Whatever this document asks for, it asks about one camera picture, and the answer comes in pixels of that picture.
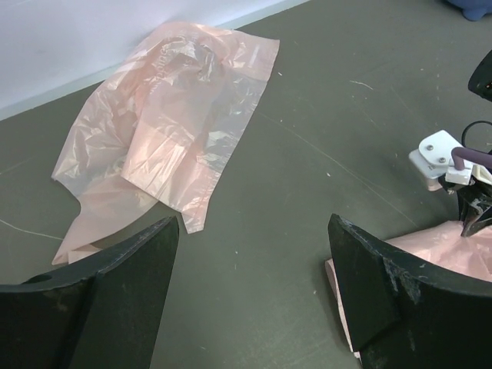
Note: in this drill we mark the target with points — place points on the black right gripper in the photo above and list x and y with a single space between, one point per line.
474 204

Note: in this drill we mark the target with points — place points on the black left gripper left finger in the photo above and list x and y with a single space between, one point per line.
103 311

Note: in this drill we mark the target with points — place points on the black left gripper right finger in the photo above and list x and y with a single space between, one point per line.
403 312

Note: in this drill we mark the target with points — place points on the pink plastic trash bag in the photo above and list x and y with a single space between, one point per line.
161 129
443 246

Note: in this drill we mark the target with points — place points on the blue trash bin yellow rim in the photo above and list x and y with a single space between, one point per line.
472 10

